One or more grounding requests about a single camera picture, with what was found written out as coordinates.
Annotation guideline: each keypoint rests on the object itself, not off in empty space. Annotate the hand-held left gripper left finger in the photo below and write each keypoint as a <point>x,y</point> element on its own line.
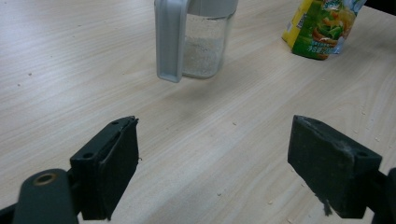
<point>106,168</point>

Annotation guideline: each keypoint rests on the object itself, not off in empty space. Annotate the clear seasoning jar grey lid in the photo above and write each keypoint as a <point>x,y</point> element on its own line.
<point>202,46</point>

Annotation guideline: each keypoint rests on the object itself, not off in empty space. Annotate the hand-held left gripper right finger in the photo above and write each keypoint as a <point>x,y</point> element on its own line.
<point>330,165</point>

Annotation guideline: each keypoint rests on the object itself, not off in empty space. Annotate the yellow green seasoning pouch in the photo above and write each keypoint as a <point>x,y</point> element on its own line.
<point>317,34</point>

